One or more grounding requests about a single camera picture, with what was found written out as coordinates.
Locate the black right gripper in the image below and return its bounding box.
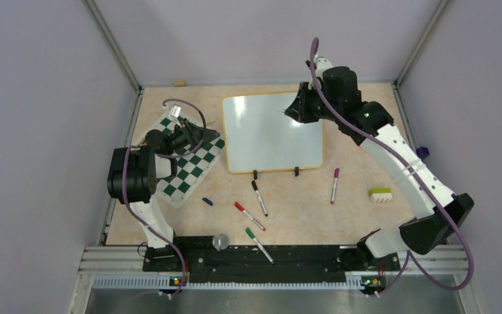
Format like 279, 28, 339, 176
287, 81, 341, 124

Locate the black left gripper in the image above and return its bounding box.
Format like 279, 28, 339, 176
165, 117, 220, 155

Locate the yellow framed whiteboard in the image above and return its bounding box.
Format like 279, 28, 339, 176
222, 91, 324, 174

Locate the blue marker cap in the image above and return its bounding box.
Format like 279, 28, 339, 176
202, 198, 213, 206

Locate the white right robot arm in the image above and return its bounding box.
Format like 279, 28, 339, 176
284, 66, 474, 270

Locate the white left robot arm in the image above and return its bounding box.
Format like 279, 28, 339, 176
107, 118, 225, 271

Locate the green white chessboard mat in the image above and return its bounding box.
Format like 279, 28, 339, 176
117, 107, 226, 209

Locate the small wooden block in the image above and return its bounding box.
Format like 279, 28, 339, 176
173, 80, 187, 87

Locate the purple capped marker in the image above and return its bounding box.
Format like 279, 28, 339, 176
330, 168, 340, 205

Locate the black capped marker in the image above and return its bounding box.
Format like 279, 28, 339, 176
252, 180, 269, 217

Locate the red capped marker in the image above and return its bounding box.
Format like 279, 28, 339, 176
234, 201, 266, 231

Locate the grey round knob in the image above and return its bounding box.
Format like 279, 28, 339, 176
212, 234, 229, 252

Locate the green white eraser block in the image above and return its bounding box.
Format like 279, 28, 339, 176
368, 188, 393, 203

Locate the green capped marker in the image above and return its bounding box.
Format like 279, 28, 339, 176
245, 228, 275, 264

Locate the purple plastic piece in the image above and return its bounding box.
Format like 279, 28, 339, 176
416, 147, 430, 160

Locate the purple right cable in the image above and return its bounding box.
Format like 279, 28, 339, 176
309, 37, 476, 298

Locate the purple cable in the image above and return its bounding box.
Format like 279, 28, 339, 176
121, 98, 209, 300
309, 37, 476, 298

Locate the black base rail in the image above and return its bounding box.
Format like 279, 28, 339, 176
141, 236, 401, 284

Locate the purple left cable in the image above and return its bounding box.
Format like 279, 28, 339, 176
121, 98, 209, 300

